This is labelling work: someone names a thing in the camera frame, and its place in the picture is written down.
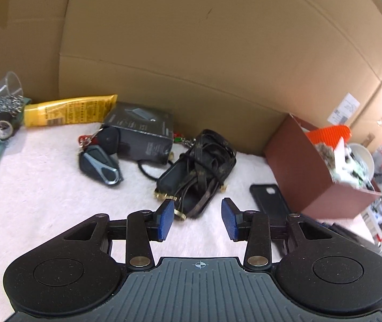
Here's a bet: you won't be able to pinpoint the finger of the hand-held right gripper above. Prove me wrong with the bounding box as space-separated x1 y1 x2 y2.
315 221 376 245

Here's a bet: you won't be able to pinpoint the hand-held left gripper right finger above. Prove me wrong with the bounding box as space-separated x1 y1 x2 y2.
221 197 352 272

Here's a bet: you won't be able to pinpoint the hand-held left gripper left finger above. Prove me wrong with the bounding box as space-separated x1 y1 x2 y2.
62 199 175 270

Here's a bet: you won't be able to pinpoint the black bag with brown strap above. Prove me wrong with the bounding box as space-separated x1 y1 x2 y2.
137 129 238 221

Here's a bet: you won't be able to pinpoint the maroon box container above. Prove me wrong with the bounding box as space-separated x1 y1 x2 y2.
263 113 382 222

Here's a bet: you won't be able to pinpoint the orange plastic brush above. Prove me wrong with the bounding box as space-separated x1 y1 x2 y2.
305 125 351 145

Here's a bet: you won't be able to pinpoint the black phone case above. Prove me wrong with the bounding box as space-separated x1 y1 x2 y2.
249 183 294 229

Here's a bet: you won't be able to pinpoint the white bowl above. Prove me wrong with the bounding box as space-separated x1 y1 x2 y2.
347 142 376 182

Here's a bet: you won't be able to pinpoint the dried brown coral piece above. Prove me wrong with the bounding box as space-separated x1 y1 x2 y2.
313 142 337 177

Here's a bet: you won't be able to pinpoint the white plastic pieces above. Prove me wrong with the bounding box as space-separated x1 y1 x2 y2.
332 137 362 186

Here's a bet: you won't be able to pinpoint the red and green trinket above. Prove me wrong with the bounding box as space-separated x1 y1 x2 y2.
173 132 195 148

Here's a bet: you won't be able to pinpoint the silver and black key fob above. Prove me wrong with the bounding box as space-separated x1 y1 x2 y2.
78 145 124 186

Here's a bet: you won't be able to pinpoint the black cardboard box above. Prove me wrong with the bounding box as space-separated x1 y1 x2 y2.
101 101 175 166

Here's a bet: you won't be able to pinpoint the large white shipping label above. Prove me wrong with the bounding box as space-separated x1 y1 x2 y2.
328 93 361 125

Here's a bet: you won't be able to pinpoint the white fluffy towel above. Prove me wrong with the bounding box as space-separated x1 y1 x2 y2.
0 121 379 322

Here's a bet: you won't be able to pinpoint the yellow tube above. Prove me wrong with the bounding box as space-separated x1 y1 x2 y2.
23 94 118 128

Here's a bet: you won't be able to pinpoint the brown cardboard backdrop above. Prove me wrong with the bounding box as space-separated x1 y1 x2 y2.
0 0 382 162

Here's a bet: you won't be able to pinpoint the wide black tape roll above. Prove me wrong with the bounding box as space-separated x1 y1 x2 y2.
0 112 20 140

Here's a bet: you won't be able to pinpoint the steel wool scourer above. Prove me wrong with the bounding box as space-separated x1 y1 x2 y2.
0 96 24 125

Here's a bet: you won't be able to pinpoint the clear plastic cup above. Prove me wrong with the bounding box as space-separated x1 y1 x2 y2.
0 71 24 103

